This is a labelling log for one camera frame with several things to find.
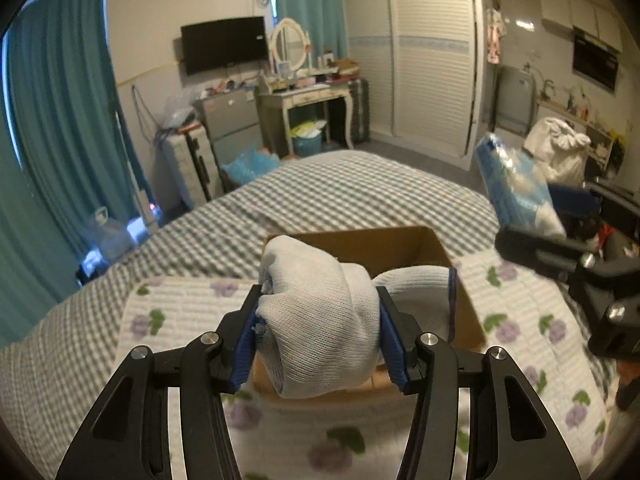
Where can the blue tissue pack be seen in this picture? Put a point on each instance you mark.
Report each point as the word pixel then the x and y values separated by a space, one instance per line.
pixel 516 188

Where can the oval white vanity mirror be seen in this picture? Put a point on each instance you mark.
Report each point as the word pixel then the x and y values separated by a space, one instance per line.
pixel 289 47

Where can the small white cloth roll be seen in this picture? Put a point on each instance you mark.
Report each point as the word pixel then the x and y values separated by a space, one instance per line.
pixel 428 293

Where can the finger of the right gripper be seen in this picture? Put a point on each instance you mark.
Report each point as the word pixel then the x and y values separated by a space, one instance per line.
pixel 589 199
pixel 555 256

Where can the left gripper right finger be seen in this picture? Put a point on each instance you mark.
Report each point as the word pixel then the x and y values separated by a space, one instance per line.
pixel 512 435

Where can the teal curtain left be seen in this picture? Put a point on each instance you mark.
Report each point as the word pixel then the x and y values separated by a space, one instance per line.
pixel 66 153

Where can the black suitcase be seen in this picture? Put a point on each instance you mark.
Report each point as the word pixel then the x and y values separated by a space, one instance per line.
pixel 360 128

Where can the grey checked bed sheet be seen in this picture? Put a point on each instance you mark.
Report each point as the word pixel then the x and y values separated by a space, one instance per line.
pixel 50 379

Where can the black wall television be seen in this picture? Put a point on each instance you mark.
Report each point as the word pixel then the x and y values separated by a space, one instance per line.
pixel 223 43

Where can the teal curtain right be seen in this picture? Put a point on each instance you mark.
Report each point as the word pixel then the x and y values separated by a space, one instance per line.
pixel 323 19

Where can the white dressing table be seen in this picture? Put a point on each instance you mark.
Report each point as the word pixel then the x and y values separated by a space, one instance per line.
pixel 284 101

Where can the brown cardboard box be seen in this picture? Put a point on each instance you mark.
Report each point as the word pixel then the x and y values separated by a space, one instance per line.
pixel 379 251

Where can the teal curtain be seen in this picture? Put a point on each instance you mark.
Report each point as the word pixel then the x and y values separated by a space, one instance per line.
pixel 323 19
pixel 66 153

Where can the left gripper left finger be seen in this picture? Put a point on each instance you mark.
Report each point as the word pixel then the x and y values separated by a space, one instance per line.
pixel 125 434

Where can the white quilt purple flowers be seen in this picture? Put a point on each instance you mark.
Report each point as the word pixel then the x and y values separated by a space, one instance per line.
pixel 525 320

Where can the blue waste basket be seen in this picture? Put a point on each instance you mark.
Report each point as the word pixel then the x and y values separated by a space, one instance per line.
pixel 306 146

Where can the grey white cloth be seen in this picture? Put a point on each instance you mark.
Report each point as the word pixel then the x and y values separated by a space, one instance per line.
pixel 318 320

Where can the white sliding wardrobe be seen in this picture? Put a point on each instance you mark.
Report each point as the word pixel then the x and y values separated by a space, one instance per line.
pixel 421 59

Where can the clear water jug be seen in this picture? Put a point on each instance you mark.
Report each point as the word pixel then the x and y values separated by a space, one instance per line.
pixel 110 236

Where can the grey mini fridge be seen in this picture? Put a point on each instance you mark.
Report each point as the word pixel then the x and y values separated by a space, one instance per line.
pixel 232 124

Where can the white stuffed bag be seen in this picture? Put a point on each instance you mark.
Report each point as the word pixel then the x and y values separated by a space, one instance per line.
pixel 559 152

